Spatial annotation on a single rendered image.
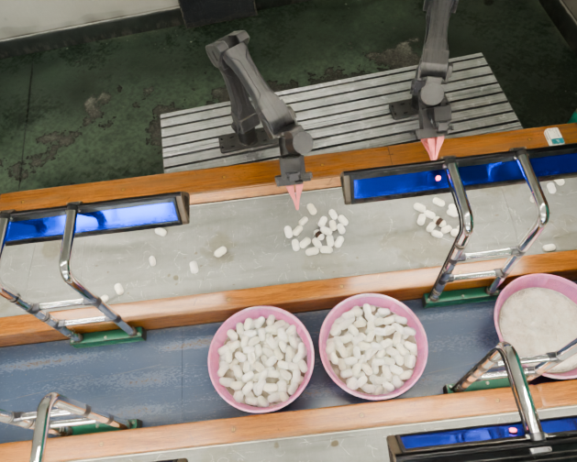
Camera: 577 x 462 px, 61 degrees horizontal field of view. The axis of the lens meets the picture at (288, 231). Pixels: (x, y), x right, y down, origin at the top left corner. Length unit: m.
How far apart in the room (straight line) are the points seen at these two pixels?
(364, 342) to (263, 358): 0.26
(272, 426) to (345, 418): 0.17
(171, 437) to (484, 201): 1.05
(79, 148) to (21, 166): 0.31
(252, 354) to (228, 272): 0.24
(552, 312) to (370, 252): 0.49
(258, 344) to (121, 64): 2.26
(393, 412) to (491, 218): 0.62
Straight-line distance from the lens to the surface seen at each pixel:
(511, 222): 1.52
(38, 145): 3.00
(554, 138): 1.67
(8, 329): 1.54
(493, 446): 0.91
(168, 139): 1.80
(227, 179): 1.52
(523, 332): 1.39
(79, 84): 3.21
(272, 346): 1.29
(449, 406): 1.26
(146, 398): 1.41
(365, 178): 1.08
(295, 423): 1.23
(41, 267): 1.60
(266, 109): 1.32
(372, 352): 1.29
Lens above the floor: 1.98
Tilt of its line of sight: 61 degrees down
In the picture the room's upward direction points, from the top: 9 degrees counter-clockwise
